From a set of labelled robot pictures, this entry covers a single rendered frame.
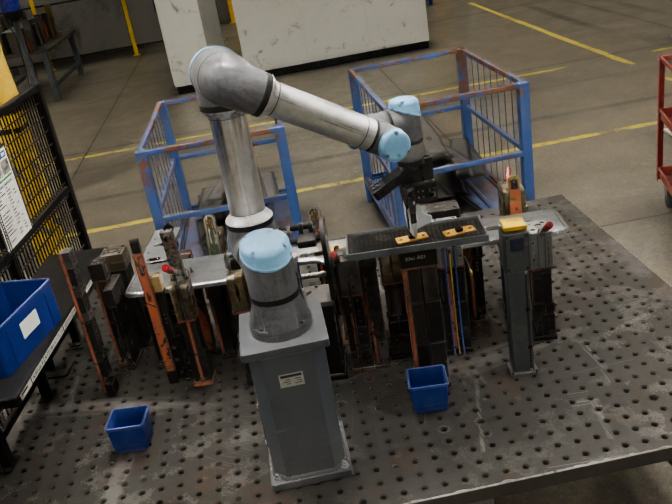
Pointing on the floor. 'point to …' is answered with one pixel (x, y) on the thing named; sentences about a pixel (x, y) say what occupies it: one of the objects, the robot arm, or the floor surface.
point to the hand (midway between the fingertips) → (411, 231)
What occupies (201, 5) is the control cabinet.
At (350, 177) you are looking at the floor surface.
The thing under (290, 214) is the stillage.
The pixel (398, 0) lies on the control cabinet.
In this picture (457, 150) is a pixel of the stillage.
